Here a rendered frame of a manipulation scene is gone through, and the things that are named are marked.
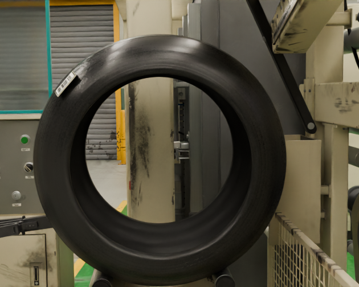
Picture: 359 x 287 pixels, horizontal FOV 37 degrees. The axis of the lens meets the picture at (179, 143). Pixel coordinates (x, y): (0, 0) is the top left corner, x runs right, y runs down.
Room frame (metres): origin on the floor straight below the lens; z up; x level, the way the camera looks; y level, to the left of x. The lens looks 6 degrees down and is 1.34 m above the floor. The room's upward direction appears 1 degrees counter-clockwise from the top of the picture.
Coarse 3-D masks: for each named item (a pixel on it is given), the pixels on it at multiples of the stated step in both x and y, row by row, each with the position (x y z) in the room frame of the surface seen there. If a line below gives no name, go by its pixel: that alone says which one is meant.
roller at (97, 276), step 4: (96, 272) 1.25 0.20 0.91; (100, 272) 1.23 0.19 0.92; (96, 276) 1.21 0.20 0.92; (100, 276) 1.20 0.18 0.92; (104, 276) 1.20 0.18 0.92; (108, 276) 1.21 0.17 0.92; (96, 280) 1.18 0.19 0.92; (100, 280) 1.18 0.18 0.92; (104, 280) 1.18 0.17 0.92; (108, 280) 1.19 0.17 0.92; (112, 280) 1.22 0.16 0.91; (92, 284) 1.19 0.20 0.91; (96, 284) 1.17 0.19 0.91; (100, 284) 1.17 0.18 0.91; (104, 284) 1.17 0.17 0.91; (108, 284) 1.18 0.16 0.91; (112, 284) 1.21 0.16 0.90
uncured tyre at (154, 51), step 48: (144, 48) 1.17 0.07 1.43; (192, 48) 1.18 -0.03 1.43; (96, 96) 1.15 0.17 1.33; (240, 96) 1.17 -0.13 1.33; (48, 144) 1.15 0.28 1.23; (240, 144) 1.44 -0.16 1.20; (48, 192) 1.15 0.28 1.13; (96, 192) 1.43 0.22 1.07; (240, 192) 1.44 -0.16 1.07; (96, 240) 1.15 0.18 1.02; (144, 240) 1.43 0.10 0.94; (192, 240) 1.42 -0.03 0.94; (240, 240) 1.17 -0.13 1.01
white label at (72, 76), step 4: (72, 72) 1.17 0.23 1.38; (68, 76) 1.18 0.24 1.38; (72, 76) 1.15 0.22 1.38; (64, 80) 1.18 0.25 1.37; (68, 80) 1.16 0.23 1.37; (64, 84) 1.16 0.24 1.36; (68, 84) 1.15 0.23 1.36; (60, 88) 1.16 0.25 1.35; (64, 88) 1.15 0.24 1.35; (56, 92) 1.17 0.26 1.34; (60, 92) 1.15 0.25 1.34
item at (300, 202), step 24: (288, 144) 1.50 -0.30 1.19; (312, 144) 1.50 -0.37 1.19; (288, 168) 1.50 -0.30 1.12; (312, 168) 1.50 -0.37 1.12; (288, 192) 1.50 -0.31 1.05; (312, 192) 1.50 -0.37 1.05; (288, 216) 1.50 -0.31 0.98; (312, 216) 1.50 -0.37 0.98; (288, 240) 1.50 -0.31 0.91; (312, 240) 1.50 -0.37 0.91
